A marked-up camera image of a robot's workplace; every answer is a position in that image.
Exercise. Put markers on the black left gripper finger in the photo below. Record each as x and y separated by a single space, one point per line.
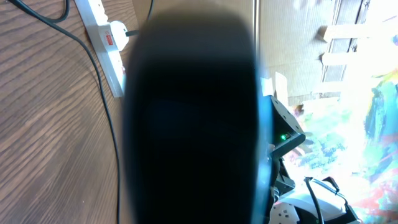
190 121

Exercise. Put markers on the Samsung Galaxy smartphone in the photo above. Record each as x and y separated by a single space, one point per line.
264 162

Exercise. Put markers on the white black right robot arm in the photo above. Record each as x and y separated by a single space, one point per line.
316 201

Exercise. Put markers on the white charger plug adapter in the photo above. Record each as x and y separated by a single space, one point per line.
113 36

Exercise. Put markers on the brown cardboard panels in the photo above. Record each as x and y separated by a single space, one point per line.
298 46

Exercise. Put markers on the white power strip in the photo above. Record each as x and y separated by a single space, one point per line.
93 15

